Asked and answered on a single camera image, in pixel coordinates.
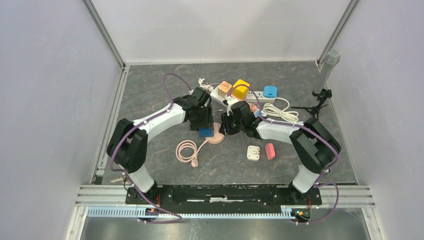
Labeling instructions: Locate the beige cube adapter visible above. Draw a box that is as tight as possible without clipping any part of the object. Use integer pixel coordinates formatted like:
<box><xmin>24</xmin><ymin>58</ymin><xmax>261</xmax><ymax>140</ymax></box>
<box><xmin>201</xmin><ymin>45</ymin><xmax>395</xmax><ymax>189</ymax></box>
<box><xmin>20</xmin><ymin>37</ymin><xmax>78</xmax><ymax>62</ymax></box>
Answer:
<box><xmin>217</xmin><ymin>81</ymin><xmax>233</xmax><ymax>98</ymax></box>

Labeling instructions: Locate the light blue square plug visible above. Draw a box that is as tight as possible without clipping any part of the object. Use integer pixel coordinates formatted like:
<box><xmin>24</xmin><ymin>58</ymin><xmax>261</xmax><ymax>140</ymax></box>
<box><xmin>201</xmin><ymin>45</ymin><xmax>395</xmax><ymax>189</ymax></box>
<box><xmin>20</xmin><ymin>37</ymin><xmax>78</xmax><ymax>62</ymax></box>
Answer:
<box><xmin>263</xmin><ymin>85</ymin><xmax>278</xmax><ymax>98</ymax></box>

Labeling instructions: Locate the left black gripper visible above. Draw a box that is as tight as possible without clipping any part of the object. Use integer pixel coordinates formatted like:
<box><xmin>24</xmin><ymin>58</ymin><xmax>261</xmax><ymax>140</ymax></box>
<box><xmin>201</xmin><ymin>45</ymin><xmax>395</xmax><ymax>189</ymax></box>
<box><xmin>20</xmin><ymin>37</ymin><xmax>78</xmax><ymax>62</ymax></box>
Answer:
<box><xmin>189</xmin><ymin>104</ymin><xmax>214</xmax><ymax>132</ymax></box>

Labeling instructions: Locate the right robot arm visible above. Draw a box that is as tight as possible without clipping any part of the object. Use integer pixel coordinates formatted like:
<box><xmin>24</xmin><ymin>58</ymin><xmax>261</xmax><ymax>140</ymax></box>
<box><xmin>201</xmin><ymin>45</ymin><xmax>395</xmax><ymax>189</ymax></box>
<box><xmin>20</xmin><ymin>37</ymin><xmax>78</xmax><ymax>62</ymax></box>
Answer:
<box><xmin>220</xmin><ymin>101</ymin><xmax>341</xmax><ymax>204</ymax></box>

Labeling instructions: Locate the pink coiled power cable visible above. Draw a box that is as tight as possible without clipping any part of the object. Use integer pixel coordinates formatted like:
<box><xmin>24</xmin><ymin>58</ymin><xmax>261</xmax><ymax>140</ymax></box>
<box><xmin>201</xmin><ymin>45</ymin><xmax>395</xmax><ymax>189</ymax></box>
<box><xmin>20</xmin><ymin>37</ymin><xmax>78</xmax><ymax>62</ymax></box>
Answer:
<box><xmin>175</xmin><ymin>138</ymin><xmax>210</xmax><ymax>168</ymax></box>

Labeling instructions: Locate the small salmon charger plug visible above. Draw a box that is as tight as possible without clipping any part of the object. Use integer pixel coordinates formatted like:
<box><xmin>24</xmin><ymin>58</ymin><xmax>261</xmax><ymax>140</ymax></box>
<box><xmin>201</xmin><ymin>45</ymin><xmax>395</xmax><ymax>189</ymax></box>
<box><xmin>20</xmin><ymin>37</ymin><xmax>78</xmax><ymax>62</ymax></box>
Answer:
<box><xmin>248</xmin><ymin>102</ymin><xmax>260</xmax><ymax>116</ymax></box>

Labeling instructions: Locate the grey microphone on stand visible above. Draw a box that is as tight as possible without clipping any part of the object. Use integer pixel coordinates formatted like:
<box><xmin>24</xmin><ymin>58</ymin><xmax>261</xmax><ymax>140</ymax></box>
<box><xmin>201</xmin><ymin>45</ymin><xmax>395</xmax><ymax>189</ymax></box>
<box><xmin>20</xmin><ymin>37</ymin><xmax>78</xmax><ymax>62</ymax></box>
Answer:
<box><xmin>291</xmin><ymin>49</ymin><xmax>341</xmax><ymax>120</ymax></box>

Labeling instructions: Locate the white coiled strip cable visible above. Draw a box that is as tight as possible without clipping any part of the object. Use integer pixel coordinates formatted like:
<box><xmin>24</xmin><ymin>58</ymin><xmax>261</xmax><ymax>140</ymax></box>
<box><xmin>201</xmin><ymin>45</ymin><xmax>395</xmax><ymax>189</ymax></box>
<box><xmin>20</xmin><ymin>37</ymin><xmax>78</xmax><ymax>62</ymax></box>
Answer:
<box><xmin>261</xmin><ymin>96</ymin><xmax>300</xmax><ymax>123</ymax></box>

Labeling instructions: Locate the purple cable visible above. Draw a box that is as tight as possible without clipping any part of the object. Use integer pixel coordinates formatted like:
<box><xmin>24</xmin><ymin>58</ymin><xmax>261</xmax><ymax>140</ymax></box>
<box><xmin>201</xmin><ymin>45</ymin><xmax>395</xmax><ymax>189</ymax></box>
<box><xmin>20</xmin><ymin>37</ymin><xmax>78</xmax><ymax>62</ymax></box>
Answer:
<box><xmin>110</xmin><ymin>73</ymin><xmax>195</xmax><ymax>225</ymax></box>
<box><xmin>228</xmin><ymin>84</ymin><xmax>341</xmax><ymax>226</ymax></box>

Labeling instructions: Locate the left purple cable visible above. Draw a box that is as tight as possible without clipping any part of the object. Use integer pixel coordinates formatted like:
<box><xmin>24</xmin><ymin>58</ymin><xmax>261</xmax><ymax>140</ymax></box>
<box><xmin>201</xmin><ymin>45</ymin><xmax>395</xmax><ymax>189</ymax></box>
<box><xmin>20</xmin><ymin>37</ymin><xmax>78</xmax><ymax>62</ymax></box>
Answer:
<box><xmin>110</xmin><ymin>73</ymin><xmax>195</xmax><ymax>225</ymax></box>

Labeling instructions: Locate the pink plug adapter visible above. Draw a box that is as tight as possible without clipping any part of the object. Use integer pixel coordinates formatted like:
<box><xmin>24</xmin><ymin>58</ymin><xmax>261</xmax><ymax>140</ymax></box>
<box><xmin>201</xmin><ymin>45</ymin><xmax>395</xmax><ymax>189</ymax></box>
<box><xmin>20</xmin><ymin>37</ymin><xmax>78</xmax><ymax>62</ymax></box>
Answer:
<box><xmin>265</xmin><ymin>143</ymin><xmax>276</xmax><ymax>160</ymax></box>

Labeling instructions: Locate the white power strip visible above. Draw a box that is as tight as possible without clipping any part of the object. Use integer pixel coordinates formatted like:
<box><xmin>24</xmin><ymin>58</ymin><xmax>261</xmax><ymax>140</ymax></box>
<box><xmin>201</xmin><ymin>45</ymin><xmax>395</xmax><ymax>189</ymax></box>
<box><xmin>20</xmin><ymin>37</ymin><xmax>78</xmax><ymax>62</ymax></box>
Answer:
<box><xmin>209</xmin><ymin>86</ymin><xmax>277</xmax><ymax>107</ymax></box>

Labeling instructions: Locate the yellow cube adapter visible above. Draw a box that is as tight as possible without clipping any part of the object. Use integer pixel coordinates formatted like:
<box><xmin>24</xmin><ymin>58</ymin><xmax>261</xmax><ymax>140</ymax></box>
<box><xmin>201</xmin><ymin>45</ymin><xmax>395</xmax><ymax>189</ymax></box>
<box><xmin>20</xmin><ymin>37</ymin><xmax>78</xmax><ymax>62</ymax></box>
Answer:
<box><xmin>231</xmin><ymin>79</ymin><xmax>250</xmax><ymax>100</ymax></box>

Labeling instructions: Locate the pink round socket base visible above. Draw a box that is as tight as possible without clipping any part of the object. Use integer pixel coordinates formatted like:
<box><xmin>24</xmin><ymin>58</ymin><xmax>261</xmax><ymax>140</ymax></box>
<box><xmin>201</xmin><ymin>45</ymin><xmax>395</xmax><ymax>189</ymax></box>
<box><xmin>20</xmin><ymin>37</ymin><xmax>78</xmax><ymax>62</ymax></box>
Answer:
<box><xmin>205</xmin><ymin>122</ymin><xmax>225</xmax><ymax>145</ymax></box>

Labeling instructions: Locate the white usb charger plug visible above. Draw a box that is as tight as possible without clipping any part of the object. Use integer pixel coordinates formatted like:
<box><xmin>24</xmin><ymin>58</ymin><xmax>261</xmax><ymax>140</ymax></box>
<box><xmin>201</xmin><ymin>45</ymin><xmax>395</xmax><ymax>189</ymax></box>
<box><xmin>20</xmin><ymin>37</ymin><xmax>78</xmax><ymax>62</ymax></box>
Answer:
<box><xmin>246</xmin><ymin>145</ymin><xmax>261</xmax><ymax>161</ymax></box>

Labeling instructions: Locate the blue cube socket adapter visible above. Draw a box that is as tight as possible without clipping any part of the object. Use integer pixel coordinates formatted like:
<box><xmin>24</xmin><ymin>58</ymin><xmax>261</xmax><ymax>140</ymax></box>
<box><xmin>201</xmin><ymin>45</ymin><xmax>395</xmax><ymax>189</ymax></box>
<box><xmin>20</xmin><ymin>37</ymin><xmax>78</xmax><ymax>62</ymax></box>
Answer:
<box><xmin>198</xmin><ymin>128</ymin><xmax>214</xmax><ymax>138</ymax></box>

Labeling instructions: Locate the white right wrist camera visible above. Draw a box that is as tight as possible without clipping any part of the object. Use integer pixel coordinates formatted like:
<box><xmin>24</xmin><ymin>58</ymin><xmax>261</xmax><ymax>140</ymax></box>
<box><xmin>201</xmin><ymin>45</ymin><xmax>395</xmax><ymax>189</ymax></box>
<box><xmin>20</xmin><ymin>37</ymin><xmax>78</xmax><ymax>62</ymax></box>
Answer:
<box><xmin>225</xmin><ymin>95</ymin><xmax>239</xmax><ymax>113</ymax></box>

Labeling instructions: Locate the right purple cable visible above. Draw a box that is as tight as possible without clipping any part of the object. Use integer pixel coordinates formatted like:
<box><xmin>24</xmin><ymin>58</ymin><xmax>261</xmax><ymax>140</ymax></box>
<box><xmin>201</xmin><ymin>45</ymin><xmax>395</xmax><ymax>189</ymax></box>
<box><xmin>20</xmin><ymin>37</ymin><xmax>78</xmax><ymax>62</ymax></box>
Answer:
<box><xmin>228</xmin><ymin>84</ymin><xmax>341</xmax><ymax>226</ymax></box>

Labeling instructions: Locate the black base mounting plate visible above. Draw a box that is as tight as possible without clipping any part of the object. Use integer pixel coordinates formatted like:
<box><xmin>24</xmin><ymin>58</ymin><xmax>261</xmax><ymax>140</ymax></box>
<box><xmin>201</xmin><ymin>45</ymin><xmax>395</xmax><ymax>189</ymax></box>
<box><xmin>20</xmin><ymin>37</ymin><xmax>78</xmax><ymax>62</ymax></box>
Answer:
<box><xmin>145</xmin><ymin>184</ymin><xmax>322</xmax><ymax>214</ymax></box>

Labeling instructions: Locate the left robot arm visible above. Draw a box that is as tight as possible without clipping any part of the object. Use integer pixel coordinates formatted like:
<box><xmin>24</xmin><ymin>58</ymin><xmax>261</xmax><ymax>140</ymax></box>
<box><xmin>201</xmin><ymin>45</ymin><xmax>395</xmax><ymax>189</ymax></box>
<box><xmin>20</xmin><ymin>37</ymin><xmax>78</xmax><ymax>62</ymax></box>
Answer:
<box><xmin>106</xmin><ymin>87</ymin><xmax>214</xmax><ymax>204</ymax></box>

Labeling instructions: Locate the light blue cable duct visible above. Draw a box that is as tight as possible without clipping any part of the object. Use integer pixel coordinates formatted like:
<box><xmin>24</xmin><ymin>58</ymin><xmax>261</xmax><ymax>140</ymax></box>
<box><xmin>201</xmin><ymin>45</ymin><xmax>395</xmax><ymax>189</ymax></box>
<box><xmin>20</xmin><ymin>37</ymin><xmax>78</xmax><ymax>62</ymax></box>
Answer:
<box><xmin>87</xmin><ymin>206</ymin><xmax>295</xmax><ymax>220</ymax></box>

